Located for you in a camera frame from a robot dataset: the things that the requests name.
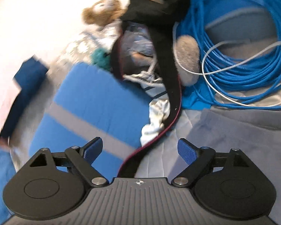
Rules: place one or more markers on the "blue-grey sweatpants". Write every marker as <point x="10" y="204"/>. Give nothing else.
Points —
<point x="244" y="185"/>

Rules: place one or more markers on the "dark navy cushion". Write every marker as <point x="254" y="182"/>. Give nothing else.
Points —
<point x="29" y="77"/>

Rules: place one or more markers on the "teal yarn item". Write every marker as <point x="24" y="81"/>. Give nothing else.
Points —
<point x="101" y="58"/>

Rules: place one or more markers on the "brown teddy bear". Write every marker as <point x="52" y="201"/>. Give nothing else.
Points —
<point x="103" y="12"/>

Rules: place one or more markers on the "right blue striped pillow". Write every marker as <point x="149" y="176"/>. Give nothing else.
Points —
<point x="91" y="103"/>

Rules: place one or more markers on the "black strap red edge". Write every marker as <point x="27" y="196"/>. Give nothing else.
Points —
<point x="162" y="43"/>

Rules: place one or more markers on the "black bag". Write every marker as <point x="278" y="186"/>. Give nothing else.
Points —
<point x="156" y="13"/>

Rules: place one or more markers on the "beige plush toy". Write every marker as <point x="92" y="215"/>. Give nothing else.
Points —
<point x="187" y="55"/>

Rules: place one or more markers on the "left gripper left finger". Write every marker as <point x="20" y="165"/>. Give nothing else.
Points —
<point x="82" y="158"/>

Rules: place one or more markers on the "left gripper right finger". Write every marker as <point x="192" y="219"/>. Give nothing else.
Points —
<point x="199" y="161"/>

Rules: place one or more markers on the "white striped cloth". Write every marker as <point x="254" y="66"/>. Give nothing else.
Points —
<point x="159" y="107"/>

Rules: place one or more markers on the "quilted white bedspread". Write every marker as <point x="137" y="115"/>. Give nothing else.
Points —
<point x="163" y="159"/>

